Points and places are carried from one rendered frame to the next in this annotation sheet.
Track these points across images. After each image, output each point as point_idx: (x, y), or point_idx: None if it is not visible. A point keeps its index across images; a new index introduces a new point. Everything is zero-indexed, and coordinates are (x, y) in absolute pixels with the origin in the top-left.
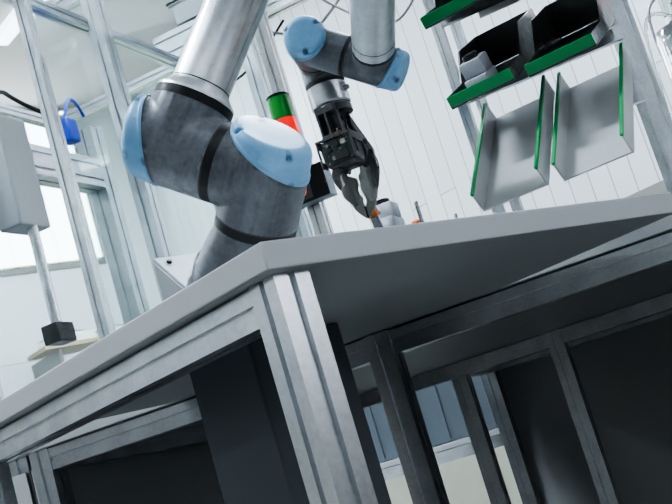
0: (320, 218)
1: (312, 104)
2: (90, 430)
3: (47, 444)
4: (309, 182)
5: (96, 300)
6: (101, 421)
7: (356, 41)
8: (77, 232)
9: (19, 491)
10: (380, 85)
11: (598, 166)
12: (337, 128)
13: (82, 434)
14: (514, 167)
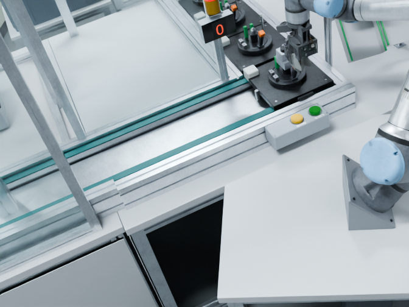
0: (219, 39)
1: (295, 21)
2: (174, 214)
3: (146, 226)
4: (225, 25)
5: (63, 97)
6: (181, 209)
7: (370, 18)
8: (42, 56)
9: (120, 247)
10: (349, 22)
11: (400, 42)
12: (311, 39)
13: (168, 217)
14: (356, 35)
